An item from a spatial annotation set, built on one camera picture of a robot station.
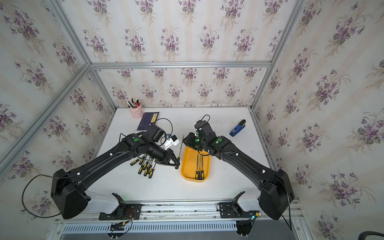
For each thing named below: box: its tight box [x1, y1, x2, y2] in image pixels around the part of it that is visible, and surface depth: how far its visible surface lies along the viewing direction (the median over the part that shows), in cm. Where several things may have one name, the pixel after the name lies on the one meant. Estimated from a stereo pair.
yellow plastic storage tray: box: [180, 146, 212, 182], surface depth 91 cm
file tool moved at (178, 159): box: [174, 135, 185, 170], surface depth 70 cm
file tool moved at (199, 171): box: [197, 154, 202, 180], surface depth 86 cm
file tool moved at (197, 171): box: [195, 154, 200, 180], surface depth 87 cm
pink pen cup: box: [127, 99, 144, 120], surface depth 110 cm
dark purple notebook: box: [136, 112, 160, 131], surface depth 113 cm
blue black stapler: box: [229, 119, 246, 137], surface depth 107 cm
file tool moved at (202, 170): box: [201, 153, 205, 180], surface depth 87 cm
